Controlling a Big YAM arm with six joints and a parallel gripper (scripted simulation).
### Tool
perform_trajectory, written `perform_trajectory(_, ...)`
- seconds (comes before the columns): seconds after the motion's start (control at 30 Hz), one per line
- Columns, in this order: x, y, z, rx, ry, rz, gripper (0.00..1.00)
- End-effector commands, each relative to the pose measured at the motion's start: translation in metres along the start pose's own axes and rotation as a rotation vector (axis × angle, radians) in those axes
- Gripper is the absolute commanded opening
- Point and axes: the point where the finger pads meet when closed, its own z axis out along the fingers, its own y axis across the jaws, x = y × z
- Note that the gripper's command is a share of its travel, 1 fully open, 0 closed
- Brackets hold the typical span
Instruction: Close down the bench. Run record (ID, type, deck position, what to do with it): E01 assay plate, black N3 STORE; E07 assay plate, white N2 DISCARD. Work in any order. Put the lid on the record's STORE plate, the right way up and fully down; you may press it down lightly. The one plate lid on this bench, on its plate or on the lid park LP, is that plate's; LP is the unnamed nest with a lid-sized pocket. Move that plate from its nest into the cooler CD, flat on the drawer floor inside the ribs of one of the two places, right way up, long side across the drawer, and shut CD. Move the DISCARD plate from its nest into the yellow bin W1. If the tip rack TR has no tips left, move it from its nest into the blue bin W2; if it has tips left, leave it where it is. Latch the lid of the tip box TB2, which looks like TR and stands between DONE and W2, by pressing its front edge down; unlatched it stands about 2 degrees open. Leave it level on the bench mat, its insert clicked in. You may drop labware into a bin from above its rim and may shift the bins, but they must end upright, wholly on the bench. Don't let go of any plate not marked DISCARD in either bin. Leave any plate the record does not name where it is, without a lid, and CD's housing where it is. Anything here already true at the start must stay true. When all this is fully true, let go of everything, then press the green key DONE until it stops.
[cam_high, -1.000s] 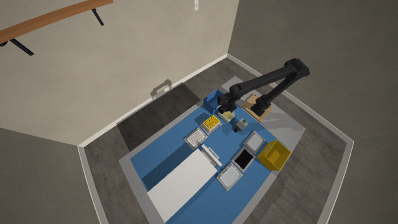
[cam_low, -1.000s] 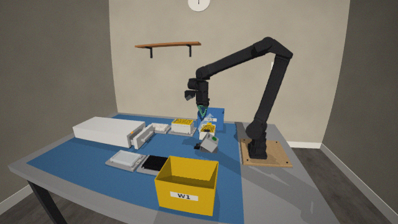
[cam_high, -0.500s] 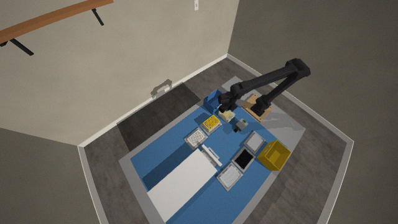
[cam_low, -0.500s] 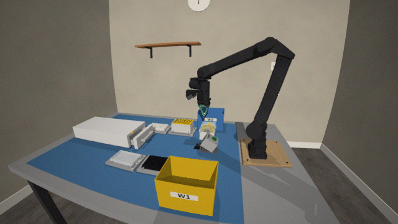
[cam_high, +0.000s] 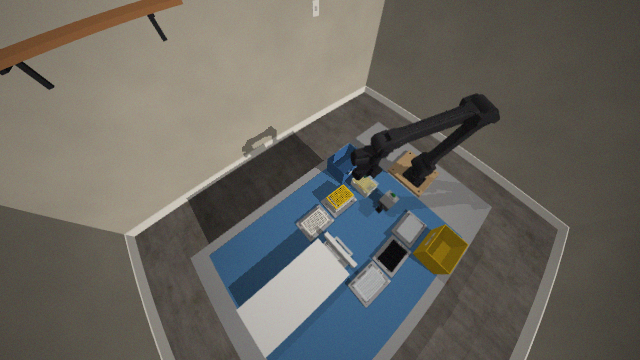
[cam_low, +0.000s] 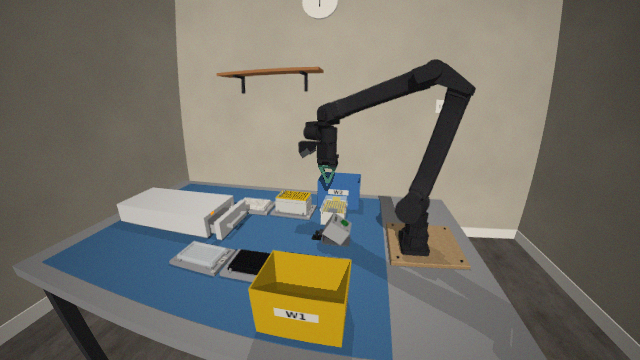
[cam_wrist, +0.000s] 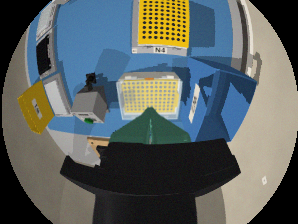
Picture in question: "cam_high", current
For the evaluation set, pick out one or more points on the white multiwell plate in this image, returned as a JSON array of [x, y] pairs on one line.
[[369, 283]]

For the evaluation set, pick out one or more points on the white button box with green key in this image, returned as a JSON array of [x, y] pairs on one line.
[[387, 201]]

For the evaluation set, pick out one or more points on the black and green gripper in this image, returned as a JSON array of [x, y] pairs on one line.
[[378, 171]]

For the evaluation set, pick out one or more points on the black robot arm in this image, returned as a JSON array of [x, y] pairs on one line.
[[386, 141]]

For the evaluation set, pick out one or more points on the blue bench mat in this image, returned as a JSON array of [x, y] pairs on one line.
[[341, 328]]

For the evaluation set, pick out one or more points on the yellow open-top bin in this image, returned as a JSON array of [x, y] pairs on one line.
[[443, 245]]

